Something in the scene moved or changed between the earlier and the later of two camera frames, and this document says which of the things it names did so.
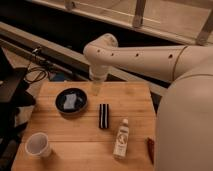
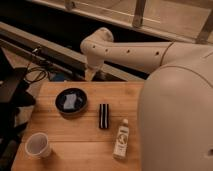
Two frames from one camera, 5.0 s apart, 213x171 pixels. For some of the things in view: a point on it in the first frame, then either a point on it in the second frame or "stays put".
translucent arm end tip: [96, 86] to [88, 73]
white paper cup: [37, 146] stays put
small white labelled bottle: [121, 142] stays put
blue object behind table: [58, 77] stays put
